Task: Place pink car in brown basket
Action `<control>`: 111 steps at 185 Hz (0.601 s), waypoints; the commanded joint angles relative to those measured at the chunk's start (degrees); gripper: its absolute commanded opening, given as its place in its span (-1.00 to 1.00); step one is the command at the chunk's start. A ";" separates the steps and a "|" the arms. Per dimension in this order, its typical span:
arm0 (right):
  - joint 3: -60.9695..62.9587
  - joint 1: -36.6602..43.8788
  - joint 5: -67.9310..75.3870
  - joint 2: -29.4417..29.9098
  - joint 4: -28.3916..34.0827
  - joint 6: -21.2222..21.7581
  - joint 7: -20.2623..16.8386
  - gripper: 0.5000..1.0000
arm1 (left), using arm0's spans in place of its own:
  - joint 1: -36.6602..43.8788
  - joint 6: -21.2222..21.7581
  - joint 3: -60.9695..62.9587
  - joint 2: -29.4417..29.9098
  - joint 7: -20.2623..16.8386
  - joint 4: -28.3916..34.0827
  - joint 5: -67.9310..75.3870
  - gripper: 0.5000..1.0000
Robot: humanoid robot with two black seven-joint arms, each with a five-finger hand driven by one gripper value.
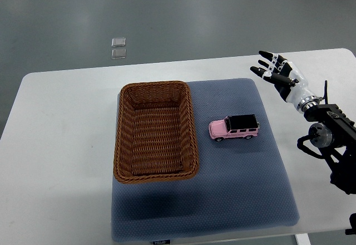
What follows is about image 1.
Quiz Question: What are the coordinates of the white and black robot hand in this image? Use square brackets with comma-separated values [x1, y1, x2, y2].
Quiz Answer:
[250, 51, 321, 113]

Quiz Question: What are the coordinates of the pink toy car black roof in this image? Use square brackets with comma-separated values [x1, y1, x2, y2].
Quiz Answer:
[209, 114, 260, 142]

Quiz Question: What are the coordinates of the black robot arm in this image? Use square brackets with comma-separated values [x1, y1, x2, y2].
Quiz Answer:
[297, 104, 355, 194]

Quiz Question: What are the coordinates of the brown wicker basket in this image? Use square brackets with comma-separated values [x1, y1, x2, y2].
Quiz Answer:
[113, 81, 199, 184]

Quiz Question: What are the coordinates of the blue-grey padded mat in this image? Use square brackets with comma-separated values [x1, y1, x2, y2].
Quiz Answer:
[112, 79, 299, 242]

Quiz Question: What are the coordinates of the white table leg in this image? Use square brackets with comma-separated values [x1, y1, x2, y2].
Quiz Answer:
[295, 233, 311, 245]

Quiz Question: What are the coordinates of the upper metal floor plate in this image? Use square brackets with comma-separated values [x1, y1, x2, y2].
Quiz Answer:
[111, 37, 126, 47]

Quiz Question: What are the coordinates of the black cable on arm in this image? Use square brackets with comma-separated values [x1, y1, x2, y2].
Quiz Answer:
[319, 80, 329, 104]

